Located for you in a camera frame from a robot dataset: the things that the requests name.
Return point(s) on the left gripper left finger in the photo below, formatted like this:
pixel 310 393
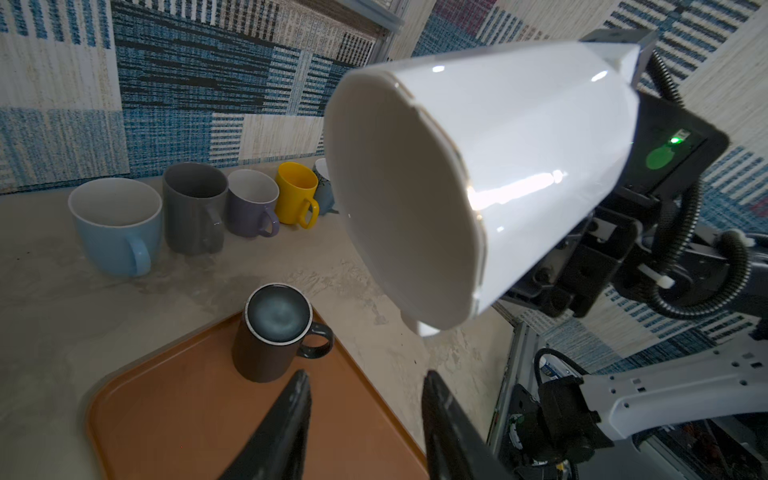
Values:
pixel 277 448

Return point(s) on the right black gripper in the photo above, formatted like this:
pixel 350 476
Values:
pixel 571 276

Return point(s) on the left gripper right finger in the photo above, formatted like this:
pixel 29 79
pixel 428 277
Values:
pixel 454 449

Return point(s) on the black mug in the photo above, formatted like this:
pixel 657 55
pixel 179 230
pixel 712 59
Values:
pixel 277 326

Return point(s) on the white mug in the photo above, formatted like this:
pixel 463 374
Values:
pixel 454 174

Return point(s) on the blue speckled mug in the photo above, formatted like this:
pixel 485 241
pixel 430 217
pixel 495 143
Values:
pixel 324 194

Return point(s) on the purple mug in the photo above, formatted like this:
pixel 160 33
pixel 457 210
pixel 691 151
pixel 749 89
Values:
pixel 251 203

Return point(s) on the yellow mug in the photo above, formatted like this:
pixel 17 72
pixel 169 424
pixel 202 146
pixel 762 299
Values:
pixel 296 203

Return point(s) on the grey mug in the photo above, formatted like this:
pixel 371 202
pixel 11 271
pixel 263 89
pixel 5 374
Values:
pixel 194 196

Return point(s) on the light blue mug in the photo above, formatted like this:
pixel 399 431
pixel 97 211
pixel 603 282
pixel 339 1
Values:
pixel 119 223

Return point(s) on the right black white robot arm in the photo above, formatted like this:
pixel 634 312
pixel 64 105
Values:
pixel 644 239

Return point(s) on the brown plastic tray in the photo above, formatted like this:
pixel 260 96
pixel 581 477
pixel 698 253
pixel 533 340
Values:
pixel 186 413

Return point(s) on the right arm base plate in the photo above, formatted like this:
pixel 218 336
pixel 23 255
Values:
pixel 539 437

